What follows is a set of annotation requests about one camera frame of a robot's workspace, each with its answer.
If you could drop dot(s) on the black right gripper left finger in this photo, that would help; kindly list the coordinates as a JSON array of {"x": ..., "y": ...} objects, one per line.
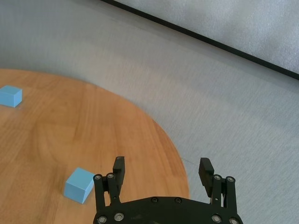
[{"x": 119, "y": 172}]

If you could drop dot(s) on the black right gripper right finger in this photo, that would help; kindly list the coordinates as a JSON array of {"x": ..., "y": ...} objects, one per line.
[{"x": 205, "y": 172}]

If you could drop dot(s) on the blue building block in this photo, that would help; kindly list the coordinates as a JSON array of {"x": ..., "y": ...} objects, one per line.
[
  {"x": 79, "y": 185},
  {"x": 10, "y": 96}
]

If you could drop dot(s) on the black wall trim strip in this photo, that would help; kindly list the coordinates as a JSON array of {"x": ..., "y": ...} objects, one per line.
[{"x": 201, "y": 37}]

